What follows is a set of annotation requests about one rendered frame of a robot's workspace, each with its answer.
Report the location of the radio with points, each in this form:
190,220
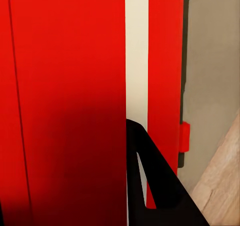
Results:
71,73

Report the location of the coffee table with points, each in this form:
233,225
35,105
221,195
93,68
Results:
211,100

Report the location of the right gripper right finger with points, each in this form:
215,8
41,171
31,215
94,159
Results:
174,206

